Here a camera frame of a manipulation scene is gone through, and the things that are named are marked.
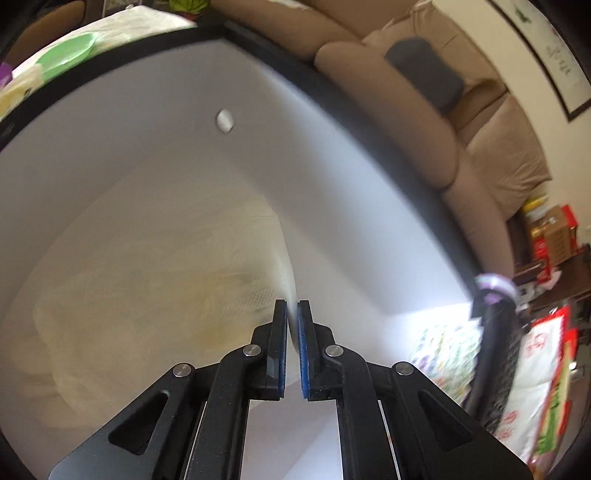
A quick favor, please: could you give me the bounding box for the black box white interior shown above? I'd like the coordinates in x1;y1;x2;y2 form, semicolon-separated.
1;23;477;479

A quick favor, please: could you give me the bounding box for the purple lidded container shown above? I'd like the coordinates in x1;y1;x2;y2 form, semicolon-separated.
472;273;520;318

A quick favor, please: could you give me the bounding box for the red snack bag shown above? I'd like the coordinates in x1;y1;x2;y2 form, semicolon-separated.
495;305;572;464

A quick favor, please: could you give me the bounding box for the green plastic dish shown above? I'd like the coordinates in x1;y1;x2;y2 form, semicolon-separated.
36;33;97;83

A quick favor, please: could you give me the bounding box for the black remote control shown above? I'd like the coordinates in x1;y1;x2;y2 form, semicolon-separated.
463;292;523;434

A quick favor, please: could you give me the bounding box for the white striped tablecloth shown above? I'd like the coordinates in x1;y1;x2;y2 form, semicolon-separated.
12;6;197;78

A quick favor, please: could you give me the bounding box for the dark blue lumbar cushion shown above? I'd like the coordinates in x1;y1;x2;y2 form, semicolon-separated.
386;37;465;115

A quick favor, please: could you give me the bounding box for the white plastic bag pack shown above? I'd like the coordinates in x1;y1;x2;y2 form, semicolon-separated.
6;195;296;428

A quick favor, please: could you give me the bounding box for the framed ink painting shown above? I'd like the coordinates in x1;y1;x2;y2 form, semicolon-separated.
489;0;590;122

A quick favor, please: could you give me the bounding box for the brown three-seat sofa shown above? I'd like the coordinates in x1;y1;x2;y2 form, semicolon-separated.
213;1;551;279

